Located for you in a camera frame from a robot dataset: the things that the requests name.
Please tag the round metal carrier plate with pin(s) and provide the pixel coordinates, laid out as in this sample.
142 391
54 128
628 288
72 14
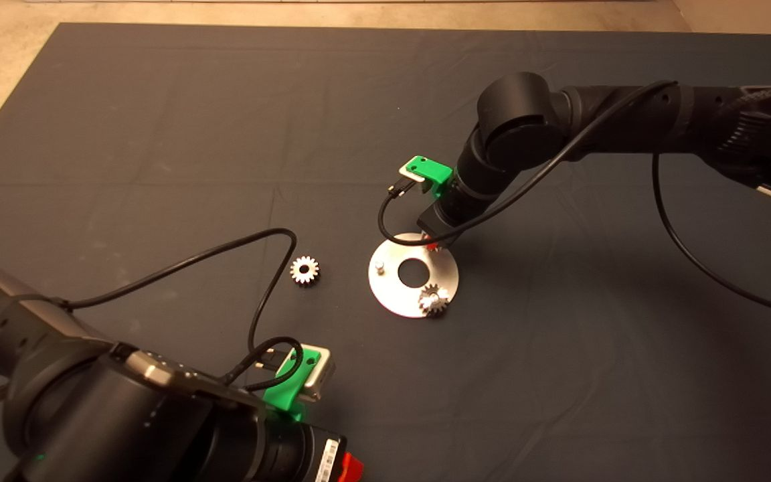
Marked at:
392 294

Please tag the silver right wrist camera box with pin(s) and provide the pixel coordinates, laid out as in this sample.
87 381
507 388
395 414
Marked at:
411 179

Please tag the dark grey table cloth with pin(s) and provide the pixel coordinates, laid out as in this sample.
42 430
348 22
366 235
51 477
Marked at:
385 134

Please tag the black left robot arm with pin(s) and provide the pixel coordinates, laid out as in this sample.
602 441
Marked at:
84 415

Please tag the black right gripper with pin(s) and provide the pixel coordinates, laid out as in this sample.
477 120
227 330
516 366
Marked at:
451 217

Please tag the green right camera mount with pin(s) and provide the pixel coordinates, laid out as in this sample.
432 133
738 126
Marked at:
431 171

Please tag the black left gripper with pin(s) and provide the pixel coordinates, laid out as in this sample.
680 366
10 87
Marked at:
304 455

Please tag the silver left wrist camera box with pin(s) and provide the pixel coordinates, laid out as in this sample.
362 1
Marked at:
325 379

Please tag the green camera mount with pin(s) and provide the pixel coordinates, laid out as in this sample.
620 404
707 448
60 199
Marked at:
431 171
284 400

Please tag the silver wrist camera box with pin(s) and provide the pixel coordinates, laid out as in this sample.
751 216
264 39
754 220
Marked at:
325 379
411 179

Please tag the green left camera mount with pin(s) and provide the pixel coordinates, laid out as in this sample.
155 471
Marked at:
284 400

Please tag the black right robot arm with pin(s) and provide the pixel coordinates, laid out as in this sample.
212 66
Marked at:
519 110

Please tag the shiny steel planetary gear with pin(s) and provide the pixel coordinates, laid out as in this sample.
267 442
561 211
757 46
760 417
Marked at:
296 267

